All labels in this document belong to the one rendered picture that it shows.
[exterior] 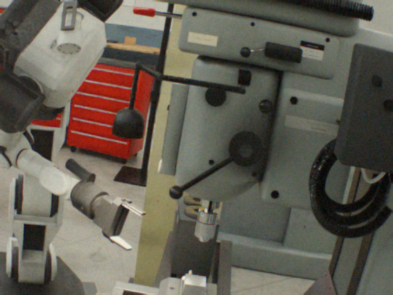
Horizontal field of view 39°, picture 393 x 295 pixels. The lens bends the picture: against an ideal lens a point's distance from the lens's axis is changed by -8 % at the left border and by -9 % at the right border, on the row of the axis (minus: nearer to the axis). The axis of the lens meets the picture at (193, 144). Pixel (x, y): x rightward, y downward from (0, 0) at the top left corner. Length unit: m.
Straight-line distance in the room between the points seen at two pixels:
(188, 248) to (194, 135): 0.57
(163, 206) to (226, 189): 1.96
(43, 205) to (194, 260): 0.55
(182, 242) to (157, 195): 1.49
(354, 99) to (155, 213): 2.38
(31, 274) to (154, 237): 1.26
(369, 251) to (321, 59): 0.44
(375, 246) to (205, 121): 0.47
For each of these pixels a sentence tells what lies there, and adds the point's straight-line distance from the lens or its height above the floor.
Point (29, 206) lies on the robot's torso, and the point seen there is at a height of 1.00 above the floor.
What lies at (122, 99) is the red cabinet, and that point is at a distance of 5.96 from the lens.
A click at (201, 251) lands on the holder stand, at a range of 1.76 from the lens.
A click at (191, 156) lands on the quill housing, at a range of 1.26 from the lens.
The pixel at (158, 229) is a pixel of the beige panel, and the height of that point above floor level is 0.49.
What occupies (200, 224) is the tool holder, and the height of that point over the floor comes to 1.24.
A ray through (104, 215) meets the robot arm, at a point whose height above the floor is 1.17.
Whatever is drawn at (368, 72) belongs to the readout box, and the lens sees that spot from 0.97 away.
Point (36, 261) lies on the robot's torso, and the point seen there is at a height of 0.75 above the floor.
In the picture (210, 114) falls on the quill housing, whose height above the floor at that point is 1.51.
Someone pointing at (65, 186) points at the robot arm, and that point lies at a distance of 1.58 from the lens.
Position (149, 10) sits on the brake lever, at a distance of 1.42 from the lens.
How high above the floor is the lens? 1.73
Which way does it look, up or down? 14 degrees down
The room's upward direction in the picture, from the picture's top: 10 degrees clockwise
